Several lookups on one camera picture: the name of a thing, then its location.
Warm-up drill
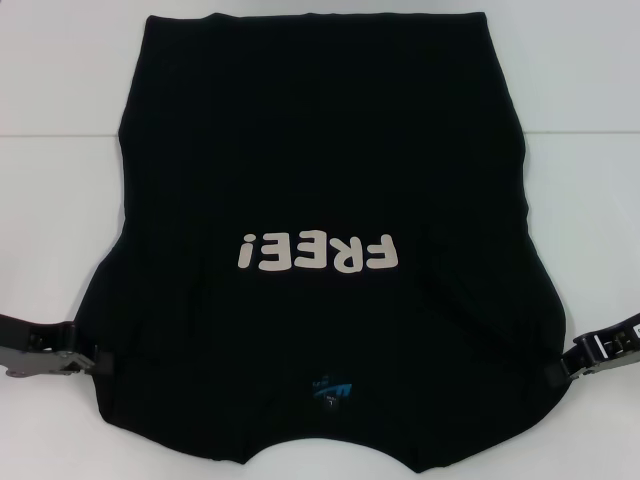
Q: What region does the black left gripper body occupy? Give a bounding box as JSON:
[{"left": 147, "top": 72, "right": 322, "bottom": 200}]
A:
[{"left": 0, "top": 312, "right": 78, "bottom": 380}]

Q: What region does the black shirt with FREE print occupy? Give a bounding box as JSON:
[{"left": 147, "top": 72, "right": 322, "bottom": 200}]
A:
[{"left": 87, "top": 12, "right": 576, "bottom": 474}]

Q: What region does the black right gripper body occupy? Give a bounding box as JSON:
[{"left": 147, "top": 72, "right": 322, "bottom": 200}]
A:
[{"left": 573, "top": 308, "right": 640, "bottom": 375}]

